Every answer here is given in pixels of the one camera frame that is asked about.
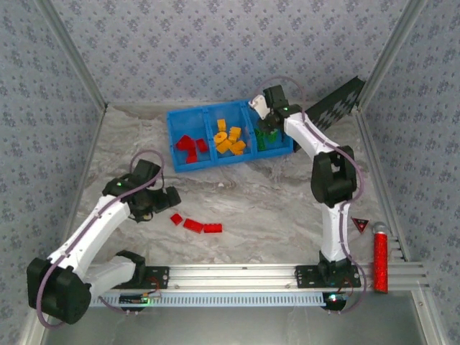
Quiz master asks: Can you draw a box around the blue three-compartment plastic bin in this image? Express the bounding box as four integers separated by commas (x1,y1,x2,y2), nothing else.
165,100,295,174

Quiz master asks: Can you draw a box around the black checkered board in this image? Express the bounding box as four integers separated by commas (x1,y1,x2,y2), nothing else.
293,75,367,154

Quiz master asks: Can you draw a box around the red black triangle sticker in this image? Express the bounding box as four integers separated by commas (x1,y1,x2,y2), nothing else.
351,216,370,234

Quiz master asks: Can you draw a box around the grey metal sheet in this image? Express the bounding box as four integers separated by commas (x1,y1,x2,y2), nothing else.
39,301,432,345

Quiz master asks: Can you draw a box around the red glitter tube silver cap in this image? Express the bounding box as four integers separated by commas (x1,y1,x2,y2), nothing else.
372,221,391,295

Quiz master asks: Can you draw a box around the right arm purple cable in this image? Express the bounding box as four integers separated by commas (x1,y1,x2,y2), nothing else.
251,75,368,316

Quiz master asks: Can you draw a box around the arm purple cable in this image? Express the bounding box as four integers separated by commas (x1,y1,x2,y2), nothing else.
35,149,165,330
251,75,368,316

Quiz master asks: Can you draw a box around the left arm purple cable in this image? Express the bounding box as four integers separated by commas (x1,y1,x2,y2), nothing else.
35,149,165,330

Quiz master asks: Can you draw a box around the left black mount plate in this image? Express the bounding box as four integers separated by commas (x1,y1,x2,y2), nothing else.
142,265,170,290

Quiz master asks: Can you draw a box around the black mount plate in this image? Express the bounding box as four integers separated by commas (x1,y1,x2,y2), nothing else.
142,265,170,290
294,264,362,289

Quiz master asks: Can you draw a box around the left aluminium floor rail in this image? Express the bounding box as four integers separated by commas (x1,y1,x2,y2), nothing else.
16,103,109,345

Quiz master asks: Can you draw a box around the aluminium floor rail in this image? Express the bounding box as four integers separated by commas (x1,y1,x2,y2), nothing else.
16,103,109,345
354,106,410,263

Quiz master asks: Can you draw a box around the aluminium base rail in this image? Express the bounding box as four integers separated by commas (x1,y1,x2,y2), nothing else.
88,263,431,290

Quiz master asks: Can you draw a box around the white slotted cable duct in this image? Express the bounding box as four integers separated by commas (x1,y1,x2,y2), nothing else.
89,290,326,308

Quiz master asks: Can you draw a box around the right aluminium floor rail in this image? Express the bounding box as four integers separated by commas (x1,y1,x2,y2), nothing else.
354,106,410,263

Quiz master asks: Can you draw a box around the right aluminium frame post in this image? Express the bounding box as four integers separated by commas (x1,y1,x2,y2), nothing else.
357,0,431,109

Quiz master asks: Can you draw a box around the aluminium frame post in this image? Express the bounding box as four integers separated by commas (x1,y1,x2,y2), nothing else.
35,0,109,111
357,0,431,109

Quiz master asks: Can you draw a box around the right black mount plate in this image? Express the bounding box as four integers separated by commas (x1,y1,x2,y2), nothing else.
294,264,362,289

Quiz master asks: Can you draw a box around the left aluminium frame post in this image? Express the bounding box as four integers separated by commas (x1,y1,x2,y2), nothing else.
35,0,109,111

